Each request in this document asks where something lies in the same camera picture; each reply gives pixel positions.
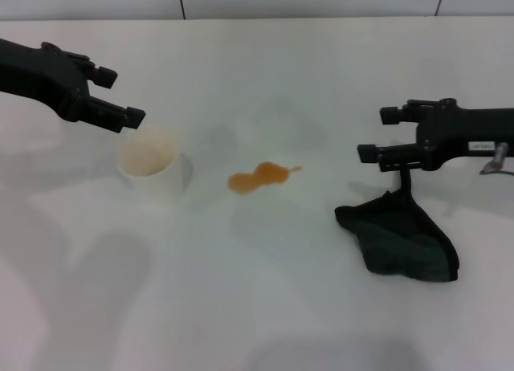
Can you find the white paper cup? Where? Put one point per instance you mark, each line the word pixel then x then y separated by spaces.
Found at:
pixel 148 154

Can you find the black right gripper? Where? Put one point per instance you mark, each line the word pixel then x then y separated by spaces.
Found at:
pixel 466 132

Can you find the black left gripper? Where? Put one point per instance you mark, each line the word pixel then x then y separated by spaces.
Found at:
pixel 40 74

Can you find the brown water stain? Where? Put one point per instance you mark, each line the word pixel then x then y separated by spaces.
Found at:
pixel 257 178

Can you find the dark blue rag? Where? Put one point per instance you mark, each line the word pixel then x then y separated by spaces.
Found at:
pixel 401 234

